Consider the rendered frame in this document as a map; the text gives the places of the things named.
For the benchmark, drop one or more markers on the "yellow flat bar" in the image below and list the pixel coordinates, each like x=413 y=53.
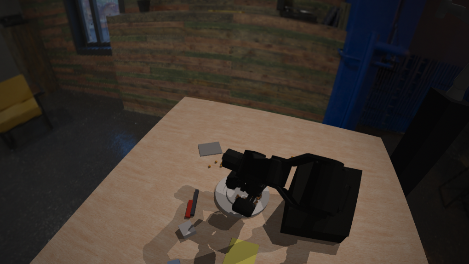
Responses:
x=241 y=252

